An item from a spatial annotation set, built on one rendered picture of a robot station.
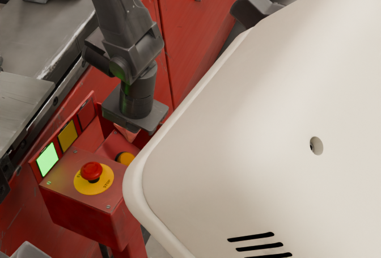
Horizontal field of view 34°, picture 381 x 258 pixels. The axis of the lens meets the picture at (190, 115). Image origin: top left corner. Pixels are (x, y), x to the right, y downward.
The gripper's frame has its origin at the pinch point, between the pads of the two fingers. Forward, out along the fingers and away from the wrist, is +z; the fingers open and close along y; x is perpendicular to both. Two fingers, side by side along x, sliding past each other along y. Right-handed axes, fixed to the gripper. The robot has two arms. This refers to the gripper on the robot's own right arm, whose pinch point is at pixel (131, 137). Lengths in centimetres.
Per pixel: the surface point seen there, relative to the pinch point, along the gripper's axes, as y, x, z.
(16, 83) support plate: 15.1, 12.0, -16.7
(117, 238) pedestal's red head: -6.7, 15.1, 8.1
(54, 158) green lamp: 10.2, 10.0, 2.8
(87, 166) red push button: 3.3, 9.8, 0.0
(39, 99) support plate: 9.4, 13.5, -18.1
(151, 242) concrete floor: 1, -23, 83
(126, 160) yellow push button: 0.5, 0.4, 7.6
